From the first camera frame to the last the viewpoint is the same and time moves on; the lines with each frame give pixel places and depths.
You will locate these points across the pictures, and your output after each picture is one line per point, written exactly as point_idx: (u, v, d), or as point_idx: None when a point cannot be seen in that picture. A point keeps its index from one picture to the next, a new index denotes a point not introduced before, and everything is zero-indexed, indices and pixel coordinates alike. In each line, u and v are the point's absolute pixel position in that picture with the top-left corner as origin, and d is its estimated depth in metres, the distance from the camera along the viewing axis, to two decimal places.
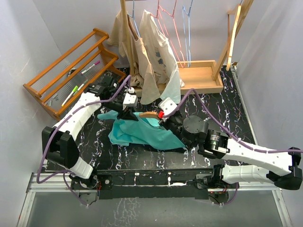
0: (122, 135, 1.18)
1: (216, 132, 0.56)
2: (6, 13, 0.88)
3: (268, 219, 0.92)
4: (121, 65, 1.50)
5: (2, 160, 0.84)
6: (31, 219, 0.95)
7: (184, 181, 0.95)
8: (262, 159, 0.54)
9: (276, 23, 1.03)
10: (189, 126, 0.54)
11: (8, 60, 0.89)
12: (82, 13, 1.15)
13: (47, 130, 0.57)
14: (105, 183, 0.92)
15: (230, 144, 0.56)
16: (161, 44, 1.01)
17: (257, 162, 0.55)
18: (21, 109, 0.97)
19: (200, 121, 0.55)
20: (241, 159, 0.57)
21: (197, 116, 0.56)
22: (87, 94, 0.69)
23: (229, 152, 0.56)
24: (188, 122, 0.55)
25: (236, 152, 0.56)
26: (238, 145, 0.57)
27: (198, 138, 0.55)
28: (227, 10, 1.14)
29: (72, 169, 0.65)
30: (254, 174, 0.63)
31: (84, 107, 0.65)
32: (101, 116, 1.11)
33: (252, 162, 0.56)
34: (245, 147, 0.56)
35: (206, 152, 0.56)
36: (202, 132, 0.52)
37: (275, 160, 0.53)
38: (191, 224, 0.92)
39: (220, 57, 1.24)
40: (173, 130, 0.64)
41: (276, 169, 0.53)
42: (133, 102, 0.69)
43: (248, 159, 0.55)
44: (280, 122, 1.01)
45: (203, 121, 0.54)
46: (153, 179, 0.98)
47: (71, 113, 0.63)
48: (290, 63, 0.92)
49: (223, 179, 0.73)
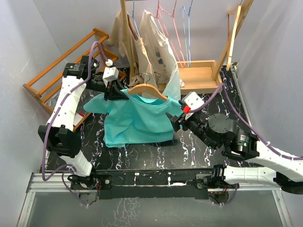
0: (118, 136, 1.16)
1: (242, 131, 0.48)
2: (6, 13, 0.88)
3: (269, 219, 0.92)
4: (121, 65, 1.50)
5: (2, 160, 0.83)
6: (31, 219, 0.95)
7: (184, 181, 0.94)
8: (287, 165, 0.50)
9: (276, 23, 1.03)
10: (216, 126, 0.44)
11: (8, 60, 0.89)
12: (82, 13, 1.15)
13: (42, 128, 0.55)
14: (105, 183, 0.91)
15: (259, 148, 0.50)
16: (161, 44, 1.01)
17: (280, 167, 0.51)
18: (21, 109, 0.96)
19: (227, 120, 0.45)
20: (265, 162, 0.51)
21: (224, 114, 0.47)
22: (69, 77, 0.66)
23: (258, 156, 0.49)
24: (214, 120, 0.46)
25: (265, 156, 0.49)
26: (265, 149, 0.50)
27: (226, 139, 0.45)
28: (227, 10, 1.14)
29: (75, 161, 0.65)
30: (260, 178, 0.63)
31: (70, 94, 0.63)
32: (87, 106, 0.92)
33: (273, 166, 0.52)
34: (272, 152, 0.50)
35: (234, 154, 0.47)
36: (231, 132, 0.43)
37: (298, 167, 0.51)
38: (191, 224, 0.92)
39: (220, 57, 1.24)
40: (194, 130, 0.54)
41: (297, 175, 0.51)
42: (113, 74, 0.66)
43: (273, 164, 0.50)
44: (280, 122, 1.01)
45: (231, 120, 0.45)
46: (153, 179, 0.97)
47: (59, 105, 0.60)
48: (290, 63, 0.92)
49: (225, 180, 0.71)
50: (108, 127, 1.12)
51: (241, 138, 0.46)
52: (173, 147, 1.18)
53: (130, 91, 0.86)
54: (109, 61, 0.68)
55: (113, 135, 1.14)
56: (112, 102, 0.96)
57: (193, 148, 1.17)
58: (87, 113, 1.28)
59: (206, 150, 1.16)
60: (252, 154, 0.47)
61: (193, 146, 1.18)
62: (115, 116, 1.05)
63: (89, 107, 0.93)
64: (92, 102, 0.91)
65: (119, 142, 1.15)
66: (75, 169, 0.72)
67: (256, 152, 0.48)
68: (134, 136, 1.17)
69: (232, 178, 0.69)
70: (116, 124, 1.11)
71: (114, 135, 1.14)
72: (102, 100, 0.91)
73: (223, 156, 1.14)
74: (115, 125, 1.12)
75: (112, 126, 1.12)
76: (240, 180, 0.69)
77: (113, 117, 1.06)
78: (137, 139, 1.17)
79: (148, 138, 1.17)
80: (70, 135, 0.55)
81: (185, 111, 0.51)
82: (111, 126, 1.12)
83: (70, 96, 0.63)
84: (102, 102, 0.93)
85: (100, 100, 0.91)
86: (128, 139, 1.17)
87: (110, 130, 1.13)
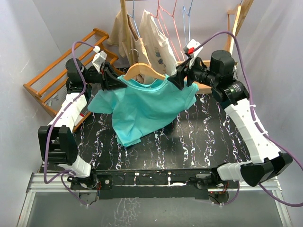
0: (131, 133, 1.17)
1: (238, 84, 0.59)
2: (6, 13, 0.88)
3: (269, 219, 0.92)
4: (121, 65, 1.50)
5: (3, 160, 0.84)
6: (31, 219, 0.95)
7: (184, 181, 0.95)
8: (252, 134, 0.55)
9: (276, 23, 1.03)
10: (216, 54, 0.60)
11: (8, 60, 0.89)
12: (82, 13, 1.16)
13: (42, 130, 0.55)
14: (105, 183, 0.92)
15: (240, 103, 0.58)
16: (161, 44, 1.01)
17: (247, 132, 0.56)
18: (21, 109, 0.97)
19: (227, 57, 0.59)
20: (237, 120, 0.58)
21: (229, 54, 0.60)
22: (73, 93, 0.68)
23: (233, 107, 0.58)
24: (219, 53, 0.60)
25: (239, 111, 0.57)
26: (246, 109, 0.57)
27: (216, 74, 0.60)
28: (227, 10, 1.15)
29: (73, 166, 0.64)
30: (236, 165, 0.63)
31: (73, 103, 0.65)
32: (91, 106, 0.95)
33: (243, 130, 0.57)
34: (250, 116, 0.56)
35: (217, 91, 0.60)
36: (222, 62, 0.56)
37: (261, 144, 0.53)
38: (191, 224, 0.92)
39: None
40: (200, 77, 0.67)
41: (255, 151, 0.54)
42: (101, 54, 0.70)
43: (242, 124, 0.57)
44: (279, 122, 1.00)
45: (231, 58, 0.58)
46: (153, 179, 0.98)
47: (62, 111, 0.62)
48: (289, 63, 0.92)
49: (217, 169, 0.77)
50: (118, 124, 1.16)
51: (234, 86, 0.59)
52: (172, 147, 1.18)
53: (126, 76, 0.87)
54: (96, 46, 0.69)
55: (126, 133, 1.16)
56: (113, 97, 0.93)
57: (193, 148, 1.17)
58: (87, 113, 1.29)
59: (206, 150, 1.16)
60: (228, 101, 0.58)
61: (193, 146, 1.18)
62: (120, 111, 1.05)
63: (93, 106, 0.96)
64: (95, 100, 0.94)
65: (135, 137, 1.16)
66: (75, 173, 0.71)
67: (234, 101, 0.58)
68: (145, 126, 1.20)
69: (222, 169, 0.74)
70: (122, 120, 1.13)
71: (126, 132, 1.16)
72: (103, 95, 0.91)
73: (223, 156, 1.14)
74: (122, 119, 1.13)
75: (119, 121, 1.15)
76: (227, 175, 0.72)
77: (118, 111, 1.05)
78: (150, 126, 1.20)
79: (157, 123, 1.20)
80: (69, 135, 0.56)
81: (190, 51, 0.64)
82: (120, 121, 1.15)
83: (73, 105, 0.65)
84: (104, 98, 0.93)
85: (101, 96, 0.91)
86: (141, 131, 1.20)
87: (120, 130, 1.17)
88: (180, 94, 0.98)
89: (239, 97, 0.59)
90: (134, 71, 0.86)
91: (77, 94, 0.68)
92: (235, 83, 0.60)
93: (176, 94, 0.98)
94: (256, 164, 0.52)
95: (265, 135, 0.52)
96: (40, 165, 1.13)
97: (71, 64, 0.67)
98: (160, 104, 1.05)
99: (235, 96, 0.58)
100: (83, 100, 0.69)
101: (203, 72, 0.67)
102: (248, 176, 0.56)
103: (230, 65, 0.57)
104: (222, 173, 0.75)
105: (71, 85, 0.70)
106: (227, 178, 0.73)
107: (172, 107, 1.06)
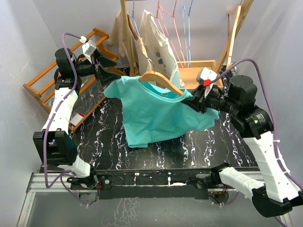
0: (139, 136, 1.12)
1: (262, 113, 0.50)
2: (5, 13, 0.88)
3: (270, 220, 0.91)
4: (121, 65, 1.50)
5: (3, 160, 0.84)
6: (31, 220, 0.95)
7: (184, 181, 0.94)
8: (273, 172, 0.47)
9: (276, 23, 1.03)
10: (236, 80, 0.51)
11: (8, 60, 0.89)
12: (82, 13, 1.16)
13: (37, 135, 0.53)
14: (105, 183, 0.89)
15: (264, 136, 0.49)
16: (161, 44, 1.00)
17: (266, 168, 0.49)
18: (21, 109, 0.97)
19: (249, 83, 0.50)
20: (257, 153, 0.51)
21: (250, 78, 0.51)
22: (61, 89, 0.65)
23: (257, 140, 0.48)
24: (240, 78, 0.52)
25: (262, 145, 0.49)
26: (269, 144, 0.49)
27: (236, 100, 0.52)
28: (227, 10, 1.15)
29: (73, 166, 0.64)
30: (244, 183, 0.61)
31: (64, 102, 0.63)
32: (108, 91, 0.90)
33: (262, 164, 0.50)
34: (272, 152, 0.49)
35: (237, 119, 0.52)
36: (243, 90, 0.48)
37: (283, 183, 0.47)
38: (191, 224, 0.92)
39: (220, 57, 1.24)
40: (217, 104, 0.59)
41: (273, 188, 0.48)
42: (90, 44, 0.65)
43: (262, 159, 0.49)
44: (280, 122, 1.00)
45: (253, 84, 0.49)
46: (153, 179, 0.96)
47: (54, 111, 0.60)
48: (290, 63, 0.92)
49: (219, 174, 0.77)
50: (127, 125, 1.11)
51: (257, 116, 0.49)
52: (172, 147, 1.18)
53: (141, 79, 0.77)
54: (82, 37, 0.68)
55: (134, 134, 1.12)
56: (128, 90, 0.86)
57: (193, 148, 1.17)
58: (87, 113, 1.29)
59: (206, 150, 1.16)
60: (251, 133, 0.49)
61: (193, 146, 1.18)
62: (130, 109, 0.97)
63: (108, 91, 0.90)
64: (111, 87, 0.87)
65: (141, 141, 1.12)
66: (75, 173, 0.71)
67: (257, 135, 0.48)
68: (156, 134, 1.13)
69: (225, 175, 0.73)
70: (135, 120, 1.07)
71: (135, 133, 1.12)
72: (118, 84, 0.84)
73: (223, 156, 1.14)
74: (133, 119, 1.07)
75: (130, 122, 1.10)
76: (229, 182, 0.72)
77: (127, 108, 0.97)
78: (161, 135, 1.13)
79: (170, 133, 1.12)
80: (66, 138, 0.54)
81: (205, 84, 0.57)
82: (132, 122, 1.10)
83: (64, 103, 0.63)
84: (118, 87, 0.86)
85: (117, 85, 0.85)
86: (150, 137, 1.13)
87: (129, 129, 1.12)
88: (196, 114, 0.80)
89: (263, 129, 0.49)
90: (150, 77, 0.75)
91: (67, 90, 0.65)
92: (258, 111, 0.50)
93: (191, 112, 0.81)
94: (273, 201, 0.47)
95: (288, 174, 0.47)
96: (40, 165, 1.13)
97: (60, 52, 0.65)
98: (173, 113, 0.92)
99: (259, 128, 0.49)
100: (73, 95, 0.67)
101: (220, 100, 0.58)
102: (260, 205, 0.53)
103: (253, 93, 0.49)
104: (224, 178, 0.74)
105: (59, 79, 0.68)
106: (227, 182, 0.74)
107: (183, 121, 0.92)
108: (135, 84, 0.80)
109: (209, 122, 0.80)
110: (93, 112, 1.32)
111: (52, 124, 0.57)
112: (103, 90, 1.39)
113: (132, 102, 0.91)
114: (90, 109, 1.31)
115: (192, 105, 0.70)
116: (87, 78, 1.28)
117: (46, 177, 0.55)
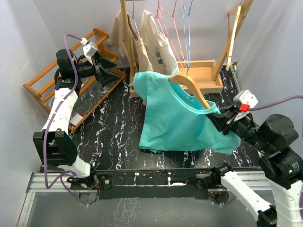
0: (154, 141, 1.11)
1: (297, 159, 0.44)
2: (5, 13, 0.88)
3: None
4: (121, 65, 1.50)
5: (3, 160, 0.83)
6: (31, 219, 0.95)
7: (184, 181, 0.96)
8: (295, 220, 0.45)
9: (276, 23, 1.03)
10: (273, 123, 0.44)
11: (8, 60, 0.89)
12: (82, 13, 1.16)
13: (37, 136, 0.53)
14: (105, 183, 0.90)
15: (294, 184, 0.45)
16: (161, 44, 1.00)
17: (287, 210, 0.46)
18: (21, 109, 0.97)
19: (289, 127, 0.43)
20: (281, 197, 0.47)
21: (291, 121, 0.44)
22: (61, 90, 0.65)
23: (286, 190, 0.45)
24: (277, 119, 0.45)
25: (290, 193, 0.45)
26: (298, 191, 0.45)
27: (270, 143, 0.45)
28: (227, 10, 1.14)
29: (73, 167, 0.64)
30: (249, 201, 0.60)
31: (64, 102, 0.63)
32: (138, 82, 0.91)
33: (282, 204, 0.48)
34: (297, 201, 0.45)
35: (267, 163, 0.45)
36: (281, 136, 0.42)
37: None
38: (191, 224, 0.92)
39: (220, 57, 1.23)
40: (244, 133, 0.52)
41: None
42: (92, 46, 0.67)
43: (286, 203, 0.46)
44: None
45: (293, 130, 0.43)
46: (153, 179, 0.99)
47: (54, 112, 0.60)
48: (290, 62, 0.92)
49: (221, 178, 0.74)
50: (145, 127, 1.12)
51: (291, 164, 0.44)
52: None
53: (172, 79, 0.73)
54: (83, 39, 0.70)
55: (148, 137, 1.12)
56: (156, 88, 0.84)
57: None
58: (87, 113, 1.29)
59: (206, 150, 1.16)
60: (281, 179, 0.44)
61: None
62: (153, 108, 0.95)
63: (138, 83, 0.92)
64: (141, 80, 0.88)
65: (153, 145, 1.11)
66: (75, 173, 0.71)
67: (287, 184, 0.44)
68: (172, 145, 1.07)
69: (229, 183, 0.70)
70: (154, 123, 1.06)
71: (148, 137, 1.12)
72: (150, 78, 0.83)
73: (223, 156, 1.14)
74: (153, 122, 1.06)
75: (150, 125, 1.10)
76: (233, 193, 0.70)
77: (151, 107, 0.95)
78: (178, 145, 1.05)
79: (188, 145, 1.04)
80: (66, 139, 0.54)
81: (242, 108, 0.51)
82: (151, 125, 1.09)
83: (64, 104, 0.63)
84: (148, 82, 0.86)
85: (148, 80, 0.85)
86: (165, 144, 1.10)
87: (146, 133, 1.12)
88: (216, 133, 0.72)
89: (294, 177, 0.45)
90: (180, 80, 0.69)
91: (67, 90, 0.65)
92: (292, 157, 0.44)
93: (212, 128, 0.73)
94: None
95: None
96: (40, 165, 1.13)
97: (61, 53, 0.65)
98: (190, 127, 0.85)
99: (290, 177, 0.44)
100: (74, 96, 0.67)
101: (248, 130, 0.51)
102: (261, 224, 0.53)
103: (292, 140, 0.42)
104: (228, 186, 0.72)
105: (59, 79, 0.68)
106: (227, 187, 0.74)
107: (201, 136, 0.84)
108: (164, 84, 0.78)
109: (227, 145, 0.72)
110: (93, 112, 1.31)
111: (52, 124, 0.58)
112: (103, 90, 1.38)
113: (156, 102, 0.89)
114: (90, 109, 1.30)
115: (216, 122, 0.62)
116: (87, 78, 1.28)
117: (46, 177, 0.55)
